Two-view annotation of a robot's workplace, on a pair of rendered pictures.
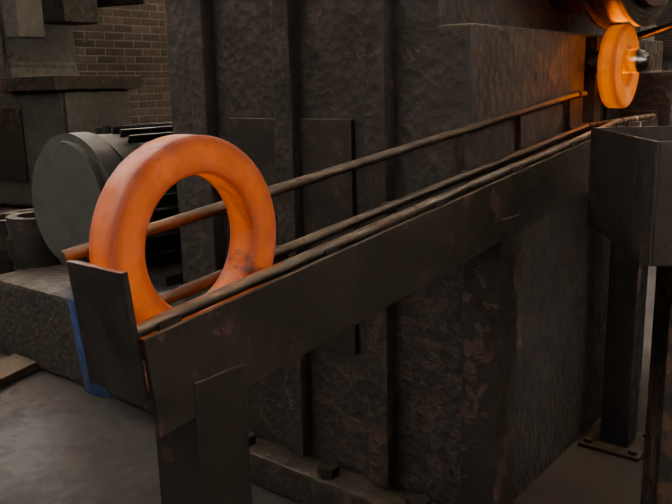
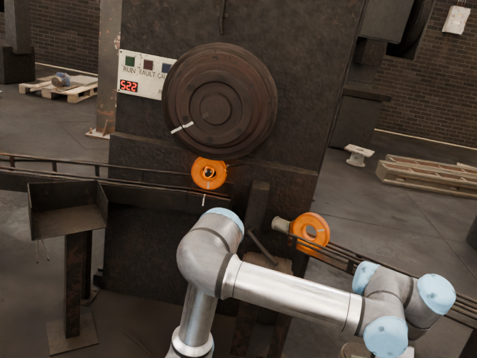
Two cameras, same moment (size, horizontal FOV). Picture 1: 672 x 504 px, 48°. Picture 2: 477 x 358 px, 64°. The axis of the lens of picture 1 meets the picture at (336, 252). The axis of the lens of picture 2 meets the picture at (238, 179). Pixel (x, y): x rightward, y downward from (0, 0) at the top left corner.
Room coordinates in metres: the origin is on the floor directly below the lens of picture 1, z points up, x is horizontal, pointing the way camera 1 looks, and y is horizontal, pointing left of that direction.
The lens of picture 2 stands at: (0.65, -1.87, 1.42)
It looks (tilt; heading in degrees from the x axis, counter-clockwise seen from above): 22 degrees down; 53
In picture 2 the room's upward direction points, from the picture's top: 11 degrees clockwise
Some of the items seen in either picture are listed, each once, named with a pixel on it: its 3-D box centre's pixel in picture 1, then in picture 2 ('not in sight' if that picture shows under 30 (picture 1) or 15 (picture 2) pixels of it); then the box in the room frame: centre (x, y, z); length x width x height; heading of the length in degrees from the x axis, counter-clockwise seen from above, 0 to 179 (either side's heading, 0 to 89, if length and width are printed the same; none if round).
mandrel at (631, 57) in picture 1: (603, 62); (210, 167); (1.51, -0.53, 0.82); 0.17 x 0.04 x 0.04; 51
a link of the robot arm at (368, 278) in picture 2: not in sight; (381, 288); (1.35, -1.53, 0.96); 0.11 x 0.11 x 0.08; 40
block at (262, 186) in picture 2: (649, 127); (255, 207); (1.68, -0.70, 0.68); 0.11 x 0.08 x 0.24; 51
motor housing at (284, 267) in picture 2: not in sight; (257, 305); (1.66, -0.87, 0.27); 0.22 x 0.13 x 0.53; 141
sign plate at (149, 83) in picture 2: not in sight; (147, 76); (1.29, -0.26, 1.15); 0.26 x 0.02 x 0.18; 141
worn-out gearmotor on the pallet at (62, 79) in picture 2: not in sight; (64, 79); (1.82, 4.19, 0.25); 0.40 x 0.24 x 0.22; 51
